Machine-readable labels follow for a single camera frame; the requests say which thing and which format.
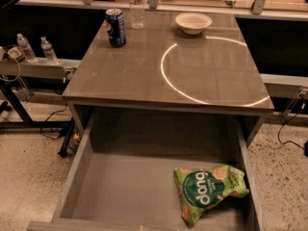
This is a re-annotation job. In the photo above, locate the green rice chip bag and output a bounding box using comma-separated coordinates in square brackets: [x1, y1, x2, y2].
[174, 165, 249, 226]

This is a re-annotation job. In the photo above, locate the open grey top drawer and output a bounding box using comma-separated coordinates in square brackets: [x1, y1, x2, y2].
[27, 108, 267, 231]

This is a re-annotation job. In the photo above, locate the grey cabinet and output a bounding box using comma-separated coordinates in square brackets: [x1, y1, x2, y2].
[64, 11, 273, 141]

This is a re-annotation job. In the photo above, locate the blue soda can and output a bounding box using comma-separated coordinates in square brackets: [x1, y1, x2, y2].
[105, 9, 126, 47]

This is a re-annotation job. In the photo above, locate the white paper bowl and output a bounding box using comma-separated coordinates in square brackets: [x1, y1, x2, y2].
[175, 13, 212, 35]

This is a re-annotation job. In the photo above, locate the clear plastic water bottle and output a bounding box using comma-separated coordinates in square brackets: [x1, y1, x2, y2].
[129, 0, 145, 29]

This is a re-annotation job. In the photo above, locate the grey side bench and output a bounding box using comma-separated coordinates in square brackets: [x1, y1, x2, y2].
[0, 58, 81, 157]

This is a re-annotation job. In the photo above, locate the small water bottle right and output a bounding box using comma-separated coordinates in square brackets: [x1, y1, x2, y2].
[40, 37, 59, 64]

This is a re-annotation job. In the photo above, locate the small water bottle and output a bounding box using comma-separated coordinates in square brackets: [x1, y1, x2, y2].
[40, 37, 59, 64]
[17, 34, 38, 63]

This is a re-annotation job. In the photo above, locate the small water bottle left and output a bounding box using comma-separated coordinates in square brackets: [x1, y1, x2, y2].
[17, 34, 38, 63]

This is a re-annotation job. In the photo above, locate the black cable left floor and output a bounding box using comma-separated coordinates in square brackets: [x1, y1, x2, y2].
[38, 101, 70, 141]

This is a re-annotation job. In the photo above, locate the black cable on floor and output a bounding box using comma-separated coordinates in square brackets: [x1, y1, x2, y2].
[277, 94, 308, 157]

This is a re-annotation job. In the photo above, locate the back shelf rail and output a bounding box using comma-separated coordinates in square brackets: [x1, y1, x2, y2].
[13, 0, 308, 21]

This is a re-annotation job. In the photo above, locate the small device with cable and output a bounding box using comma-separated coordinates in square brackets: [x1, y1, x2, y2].
[0, 44, 24, 63]

